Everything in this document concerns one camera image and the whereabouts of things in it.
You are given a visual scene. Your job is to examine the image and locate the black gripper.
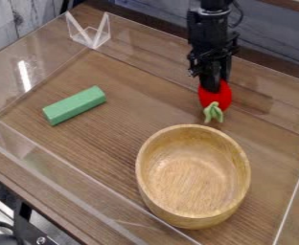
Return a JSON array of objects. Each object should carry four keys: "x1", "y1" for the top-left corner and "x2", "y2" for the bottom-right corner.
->
[{"x1": 187, "y1": 0, "x2": 240, "y2": 93}]

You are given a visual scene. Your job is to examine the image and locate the wooden bowl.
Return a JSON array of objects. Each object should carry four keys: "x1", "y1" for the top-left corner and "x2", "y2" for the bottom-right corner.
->
[{"x1": 134, "y1": 124, "x2": 252, "y2": 230}]

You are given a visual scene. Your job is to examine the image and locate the green foam block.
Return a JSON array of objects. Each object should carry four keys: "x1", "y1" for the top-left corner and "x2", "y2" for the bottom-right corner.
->
[{"x1": 42, "y1": 86, "x2": 105, "y2": 125}]

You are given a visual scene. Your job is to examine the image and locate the black metal table leg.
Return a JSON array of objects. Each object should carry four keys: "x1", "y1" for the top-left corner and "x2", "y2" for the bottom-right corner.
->
[{"x1": 14, "y1": 201, "x2": 58, "y2": 245}]

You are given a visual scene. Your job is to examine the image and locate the clear acrylic corner bracket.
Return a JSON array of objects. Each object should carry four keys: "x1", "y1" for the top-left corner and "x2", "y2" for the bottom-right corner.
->
[{"x1": 65, "y1": 12, "x2": 110, "y2": 50}]

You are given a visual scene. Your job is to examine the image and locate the clear acrylic front wall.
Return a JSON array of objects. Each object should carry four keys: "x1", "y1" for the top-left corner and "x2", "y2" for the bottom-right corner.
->
[{"x1": 0, "y1": 121, "x2": 200, "y2": 245}]

